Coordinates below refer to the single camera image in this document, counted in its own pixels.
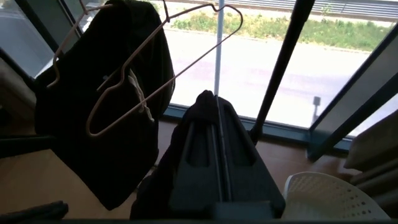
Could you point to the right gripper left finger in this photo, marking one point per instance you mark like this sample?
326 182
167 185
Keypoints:
192 186

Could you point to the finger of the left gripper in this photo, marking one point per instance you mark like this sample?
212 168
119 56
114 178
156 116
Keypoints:
21 146
43 210

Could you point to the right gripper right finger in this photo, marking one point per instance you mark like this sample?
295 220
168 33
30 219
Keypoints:
255 186

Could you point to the pink clothes hanger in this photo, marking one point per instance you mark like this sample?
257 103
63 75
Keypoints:
56 67
90 124

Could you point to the white laundry basket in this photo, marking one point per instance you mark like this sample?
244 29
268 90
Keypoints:
323 199

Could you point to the black clothes rack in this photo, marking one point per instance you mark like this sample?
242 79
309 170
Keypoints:
280 71

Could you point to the brown curtain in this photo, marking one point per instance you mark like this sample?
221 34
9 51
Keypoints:
373 149

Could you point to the window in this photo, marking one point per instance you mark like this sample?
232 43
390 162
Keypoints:
357 99

